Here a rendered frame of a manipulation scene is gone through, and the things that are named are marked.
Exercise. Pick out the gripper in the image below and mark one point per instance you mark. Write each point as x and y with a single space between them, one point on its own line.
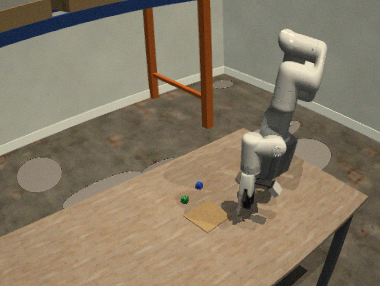
248 186

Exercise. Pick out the dark blue die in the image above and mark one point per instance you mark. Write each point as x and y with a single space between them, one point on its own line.
199 185

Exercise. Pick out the tan flat mat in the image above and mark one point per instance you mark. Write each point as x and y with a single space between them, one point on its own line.
207 216

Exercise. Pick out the green die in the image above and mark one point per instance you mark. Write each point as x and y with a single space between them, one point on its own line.
184 199

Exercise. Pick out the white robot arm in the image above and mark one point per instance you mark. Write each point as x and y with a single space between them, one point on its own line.
292 77

